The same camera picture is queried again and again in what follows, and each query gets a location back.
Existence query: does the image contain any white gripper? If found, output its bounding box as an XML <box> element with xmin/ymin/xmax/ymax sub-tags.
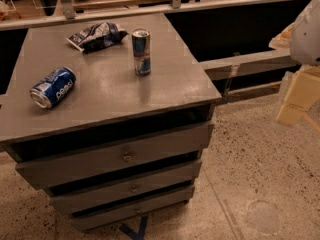
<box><xmin>269</xmin><ymin>0</ymin><xmax>320</xmax><ymax>126</ymax></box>

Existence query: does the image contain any red bull can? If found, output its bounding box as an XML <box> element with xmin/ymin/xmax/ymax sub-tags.
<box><xmin>132</xmin><ymin>29</ymin><xmax>151</xmax><ymax>75</ymax></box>

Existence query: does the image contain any blue pepsi can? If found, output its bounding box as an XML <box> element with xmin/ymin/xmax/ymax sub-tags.
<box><xmin>30</xmin><ymin>67</ymin><xmax>76</xmax><ymax>109</ymax></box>

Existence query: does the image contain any middle grey drawer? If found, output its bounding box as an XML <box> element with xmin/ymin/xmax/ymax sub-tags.
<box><xmin>49</xmin><ymin>159</ymin><xmax>201</xmax><ymax>215</ymax></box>

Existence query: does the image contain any grey drawer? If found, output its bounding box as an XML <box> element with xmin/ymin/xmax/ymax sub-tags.
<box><xmin>16</xmin><ymin>122</ymin><xmax>213</xmax><ymax>189</ymax></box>
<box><xmin>70</xmin><ymin>185</ymin><xmax>195</xmax><ymax>231</ymax></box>
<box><xmin>49</xmin><ymin>159</ymin><xmax>201</xmax><ymax>215</ymax></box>

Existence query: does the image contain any grey drawer cabinet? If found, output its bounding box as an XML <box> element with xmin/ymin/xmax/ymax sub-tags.
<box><xmin>0</xmin><ymin>14</ymin><xmax>219</xmax><ymax>221</ymax></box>

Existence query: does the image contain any crumpled blue chip bag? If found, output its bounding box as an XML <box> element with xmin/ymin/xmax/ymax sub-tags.
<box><xmin>67</xmin><ymin>22</ymin><xmax>128</xmax><ymax>53</ymax></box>

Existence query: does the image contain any blue tape cross on floor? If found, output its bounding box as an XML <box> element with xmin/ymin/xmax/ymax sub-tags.
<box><xmin>119</xmin><ymin>215</ymin><xmax>150</xmax><ymax>240</ymax></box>

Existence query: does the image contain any bottom grey drawer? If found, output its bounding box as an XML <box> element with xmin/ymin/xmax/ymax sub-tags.
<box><xmin>70</xmin><ymin>185</ymin><xmax>195</xmax><ymax>231</ymax></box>

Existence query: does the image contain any top grey drawer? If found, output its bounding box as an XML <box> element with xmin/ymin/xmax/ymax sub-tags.
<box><xmin>16</xmin><ymin>122</ymin><xmax>213</xmax><ymax>189</ymax></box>

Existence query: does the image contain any grey metal railing frame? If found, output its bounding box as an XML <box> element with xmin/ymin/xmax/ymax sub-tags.
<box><xmin>0</xmin><ymin>0</ymin><xmax>320</xmax><ymax>103</ymax></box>

